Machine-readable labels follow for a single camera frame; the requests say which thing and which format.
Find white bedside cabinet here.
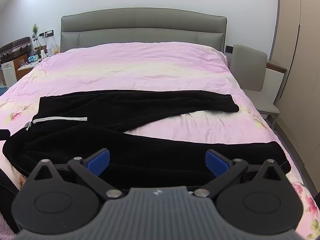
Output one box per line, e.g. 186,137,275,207
264,60,288,103

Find black pants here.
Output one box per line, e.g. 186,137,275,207
2,90,292,189

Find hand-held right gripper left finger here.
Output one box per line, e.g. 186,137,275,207
26,148,125,202

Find dark cloth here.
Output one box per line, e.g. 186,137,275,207
0,169,21,233

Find brown suitcase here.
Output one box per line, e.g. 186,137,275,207
0,37,32,63

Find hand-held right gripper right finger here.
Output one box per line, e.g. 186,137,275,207
193,149,288,201

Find pink floral blanket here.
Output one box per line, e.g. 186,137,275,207
0,42,320,240

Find small green plant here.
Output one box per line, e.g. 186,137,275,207
31,23,41,48

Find beige wardrobe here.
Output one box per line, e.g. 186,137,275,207
268,0,320,195

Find purple fluffy rug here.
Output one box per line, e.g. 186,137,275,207
0,211,18,240

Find white bedside table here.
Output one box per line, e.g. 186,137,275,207
17,57,42,71

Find grey chair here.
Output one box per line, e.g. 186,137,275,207
229,44,280,128

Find grey padded headboard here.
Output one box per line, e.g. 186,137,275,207
60,7,228,55

